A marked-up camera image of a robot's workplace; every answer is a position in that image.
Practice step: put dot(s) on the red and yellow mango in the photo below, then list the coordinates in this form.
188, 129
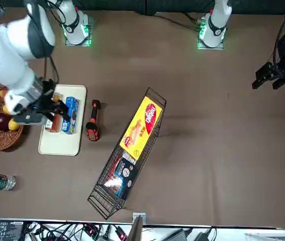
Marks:
3, 93

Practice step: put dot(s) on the grey power adapter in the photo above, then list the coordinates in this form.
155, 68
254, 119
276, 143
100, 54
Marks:
177, 236

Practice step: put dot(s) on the power strip with red switch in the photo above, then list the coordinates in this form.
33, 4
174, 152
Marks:
91, 231
120, 233

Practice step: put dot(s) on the black labelled power supply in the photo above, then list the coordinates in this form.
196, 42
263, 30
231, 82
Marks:
5, 229

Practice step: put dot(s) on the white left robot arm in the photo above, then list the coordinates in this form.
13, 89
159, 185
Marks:
215, 25

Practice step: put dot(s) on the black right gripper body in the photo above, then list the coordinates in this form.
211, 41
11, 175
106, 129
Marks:
47, 90

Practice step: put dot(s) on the blue Oreo cookie pack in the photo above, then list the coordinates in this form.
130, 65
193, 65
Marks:
73, 103

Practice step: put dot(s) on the long yellow mango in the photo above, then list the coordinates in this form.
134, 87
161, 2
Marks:
4, 108

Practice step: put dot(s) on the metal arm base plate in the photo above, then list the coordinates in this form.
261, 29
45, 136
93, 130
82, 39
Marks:
220, 47
91, 25

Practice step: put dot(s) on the brown blue chocolate cookie box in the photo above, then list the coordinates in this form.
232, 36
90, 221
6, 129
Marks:
122, 175

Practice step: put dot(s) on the yellow snack box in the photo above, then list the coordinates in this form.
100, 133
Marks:
142, 125

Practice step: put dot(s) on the black power adapter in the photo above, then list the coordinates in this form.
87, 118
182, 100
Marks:
202, 236

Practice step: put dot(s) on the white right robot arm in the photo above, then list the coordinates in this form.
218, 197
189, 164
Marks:
9, 57

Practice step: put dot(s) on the white rectangular tray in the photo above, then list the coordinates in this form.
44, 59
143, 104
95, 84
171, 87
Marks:
59, 145

